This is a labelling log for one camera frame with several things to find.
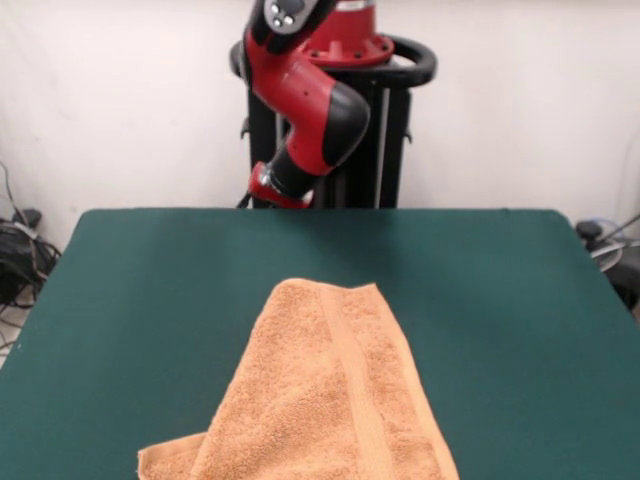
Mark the tan terry towel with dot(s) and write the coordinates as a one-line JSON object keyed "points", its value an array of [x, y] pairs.
{"points": [[325, 400]]}

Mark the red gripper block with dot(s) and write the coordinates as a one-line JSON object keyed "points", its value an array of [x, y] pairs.
{"points": [[270, 195]]}

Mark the round black base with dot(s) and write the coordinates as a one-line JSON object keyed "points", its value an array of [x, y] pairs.
{"points": [[625, 280]]}

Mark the dark green table cloth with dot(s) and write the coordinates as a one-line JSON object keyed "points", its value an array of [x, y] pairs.
{"points": [[500, 325]]}

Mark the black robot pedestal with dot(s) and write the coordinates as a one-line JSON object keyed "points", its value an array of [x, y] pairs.
{"points": [[395, 125]]}

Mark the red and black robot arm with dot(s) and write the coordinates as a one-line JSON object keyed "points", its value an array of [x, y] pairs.
{"points": [[310, 110]]}

